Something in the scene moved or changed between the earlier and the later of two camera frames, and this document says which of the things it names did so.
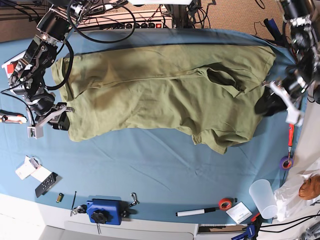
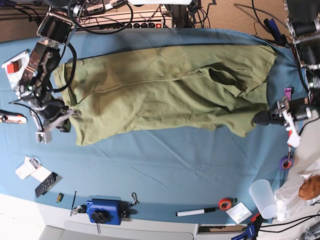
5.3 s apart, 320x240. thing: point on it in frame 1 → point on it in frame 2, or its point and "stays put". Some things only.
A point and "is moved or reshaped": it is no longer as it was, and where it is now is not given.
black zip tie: (71, 210) stays put
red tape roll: (225, 204) stays put
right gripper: (288, 104) → (282, 111)
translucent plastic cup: (263, 195) stays put
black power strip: (144, 25) stays put
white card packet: (33, 167) stays put
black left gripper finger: (269, 103) → (266, 117)
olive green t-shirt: (209, 92) is moved or reshaped
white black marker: (195, 211) stays put
